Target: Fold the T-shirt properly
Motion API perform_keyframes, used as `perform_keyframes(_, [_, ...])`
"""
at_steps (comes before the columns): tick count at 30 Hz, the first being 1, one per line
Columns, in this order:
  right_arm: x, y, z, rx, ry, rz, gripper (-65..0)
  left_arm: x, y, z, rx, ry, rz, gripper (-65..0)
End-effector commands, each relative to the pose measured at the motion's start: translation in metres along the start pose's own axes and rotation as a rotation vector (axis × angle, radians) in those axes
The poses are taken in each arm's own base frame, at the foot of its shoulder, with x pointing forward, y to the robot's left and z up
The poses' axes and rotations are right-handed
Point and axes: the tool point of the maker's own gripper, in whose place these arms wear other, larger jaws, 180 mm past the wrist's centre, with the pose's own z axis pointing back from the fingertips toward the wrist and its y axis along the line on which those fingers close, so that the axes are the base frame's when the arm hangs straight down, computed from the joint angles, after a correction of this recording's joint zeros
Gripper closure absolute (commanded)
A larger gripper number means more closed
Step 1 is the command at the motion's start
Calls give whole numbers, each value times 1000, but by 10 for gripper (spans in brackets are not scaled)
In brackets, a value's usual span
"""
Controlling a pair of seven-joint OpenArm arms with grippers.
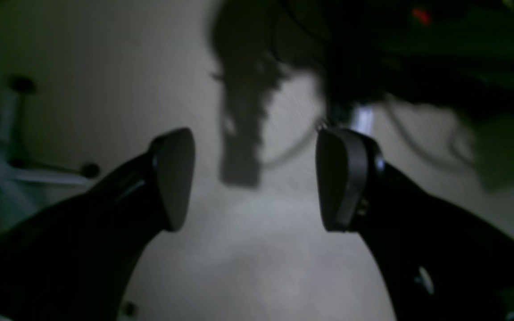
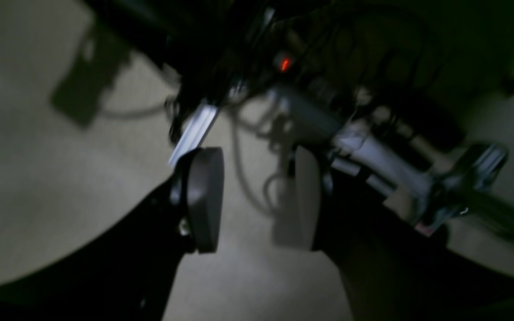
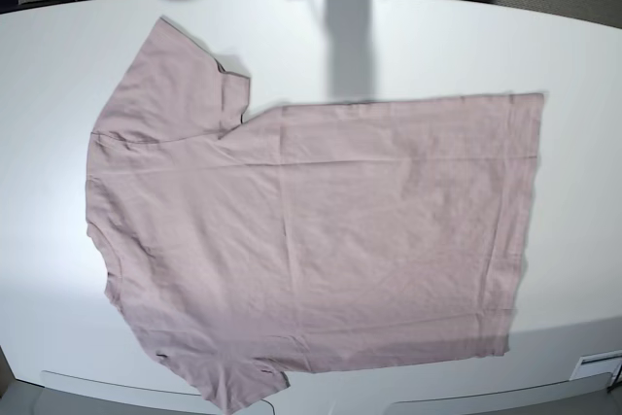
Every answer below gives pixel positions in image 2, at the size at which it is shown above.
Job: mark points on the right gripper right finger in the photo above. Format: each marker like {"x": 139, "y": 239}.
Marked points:
{"x": 313, "y": 184}

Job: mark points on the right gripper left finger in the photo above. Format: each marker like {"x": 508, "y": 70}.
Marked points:
{"x": 197, "y": 195}

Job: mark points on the black power strip red light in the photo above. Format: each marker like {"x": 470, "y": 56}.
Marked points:
{"x": 388, "y": 101}

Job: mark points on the aluminium frame rail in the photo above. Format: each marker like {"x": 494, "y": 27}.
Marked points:
{"x": 196, "y": 130}

